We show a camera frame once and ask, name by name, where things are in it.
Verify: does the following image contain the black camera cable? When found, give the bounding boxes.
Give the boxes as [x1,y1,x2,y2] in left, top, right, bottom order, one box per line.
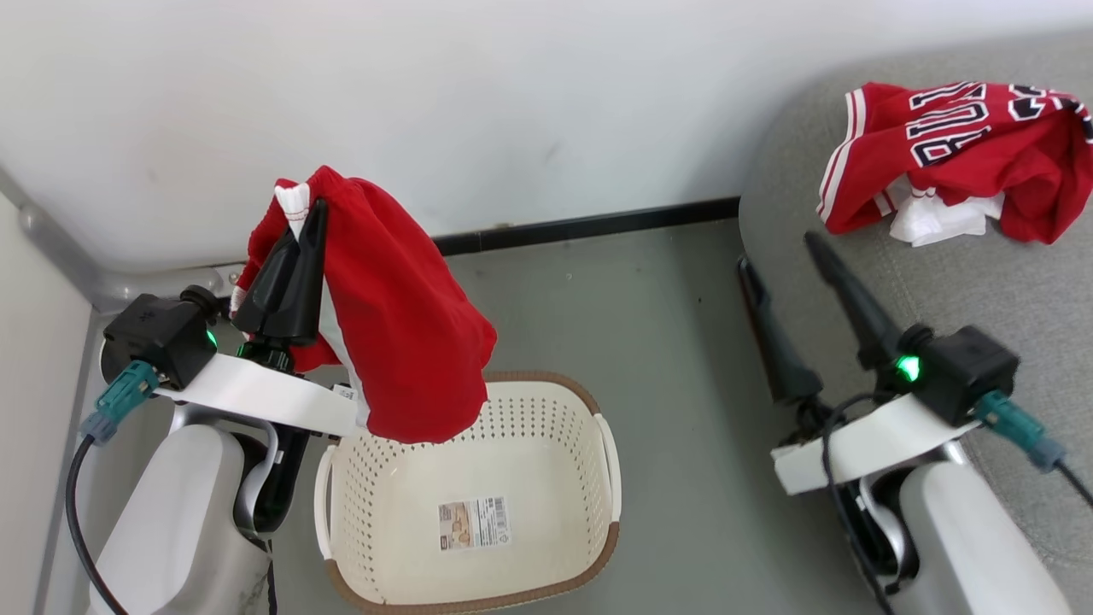
[66,434,131,615]
[1055,460,1093,508]

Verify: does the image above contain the cream perforated laundry basket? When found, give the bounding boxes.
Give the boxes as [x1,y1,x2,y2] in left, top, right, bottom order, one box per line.
[313,369,623,615]

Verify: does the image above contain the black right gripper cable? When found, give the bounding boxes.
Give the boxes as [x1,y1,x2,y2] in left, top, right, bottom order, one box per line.
[820,392,902,615]

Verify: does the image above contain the black right camera cable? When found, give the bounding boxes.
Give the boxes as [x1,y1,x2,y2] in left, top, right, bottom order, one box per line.
[1055,460,1093,508]

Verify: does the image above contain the teal right camera connector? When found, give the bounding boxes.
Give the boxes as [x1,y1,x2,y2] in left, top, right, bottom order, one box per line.
[973,389,1068,473]

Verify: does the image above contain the paper label sticker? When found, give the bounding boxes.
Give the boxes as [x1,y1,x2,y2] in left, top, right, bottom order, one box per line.
[437,496,512,553]

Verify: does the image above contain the black left camera cable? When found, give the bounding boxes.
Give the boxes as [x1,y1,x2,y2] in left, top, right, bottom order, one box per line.
[66,434,131,615]

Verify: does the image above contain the red basketball jersey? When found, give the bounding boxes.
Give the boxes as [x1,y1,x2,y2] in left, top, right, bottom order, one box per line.
[815,80,1093,249]

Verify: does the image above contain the teal camera connector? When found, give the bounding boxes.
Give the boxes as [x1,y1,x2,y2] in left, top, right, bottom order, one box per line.
[80,360,161,447]
[973,389,1068,473]

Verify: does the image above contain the black baseboard strip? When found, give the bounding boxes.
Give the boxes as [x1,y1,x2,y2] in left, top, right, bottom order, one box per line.
[431,196,743,258]

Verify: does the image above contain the left gripper white band body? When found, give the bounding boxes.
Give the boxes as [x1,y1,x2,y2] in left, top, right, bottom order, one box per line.
[152,340,361,438]

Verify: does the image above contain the red basketball shorts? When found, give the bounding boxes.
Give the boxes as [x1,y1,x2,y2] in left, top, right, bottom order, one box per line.
[229,164,499,446]

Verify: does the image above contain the grey fabric sofa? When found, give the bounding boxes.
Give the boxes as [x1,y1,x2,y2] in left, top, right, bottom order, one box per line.
[738,28,1093,615]

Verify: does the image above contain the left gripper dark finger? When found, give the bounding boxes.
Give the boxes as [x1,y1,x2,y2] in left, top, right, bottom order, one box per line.
[231,229,301,336]
[272,197,330,346]

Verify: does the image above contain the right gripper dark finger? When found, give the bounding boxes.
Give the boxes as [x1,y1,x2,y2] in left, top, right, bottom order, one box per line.
[736,254,827,407]
[804,228,909,374]

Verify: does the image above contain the teal left camera connector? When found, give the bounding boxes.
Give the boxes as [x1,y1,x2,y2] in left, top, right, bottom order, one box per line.
[80,360,161,447]

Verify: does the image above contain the right gripper white band body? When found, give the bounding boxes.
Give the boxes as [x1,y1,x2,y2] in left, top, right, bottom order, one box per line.
[770,391,983,497]

